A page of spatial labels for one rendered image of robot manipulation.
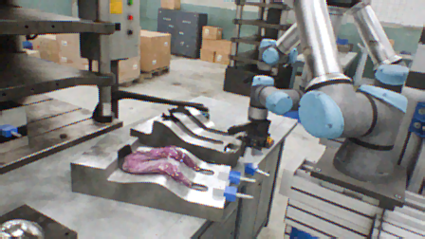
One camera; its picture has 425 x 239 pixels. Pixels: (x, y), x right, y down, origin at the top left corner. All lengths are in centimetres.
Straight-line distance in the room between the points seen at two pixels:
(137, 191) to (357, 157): 65
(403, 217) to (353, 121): 29
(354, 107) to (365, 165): 18
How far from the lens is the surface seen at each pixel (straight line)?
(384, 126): 89
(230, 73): 545
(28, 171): 133
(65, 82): 161
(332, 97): 80
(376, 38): 152
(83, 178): 113
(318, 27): 90
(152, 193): 104
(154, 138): 142
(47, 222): 95
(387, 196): 90
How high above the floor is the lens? 144
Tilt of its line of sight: 20 degrees down
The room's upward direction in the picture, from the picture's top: 6 degrees clockwise
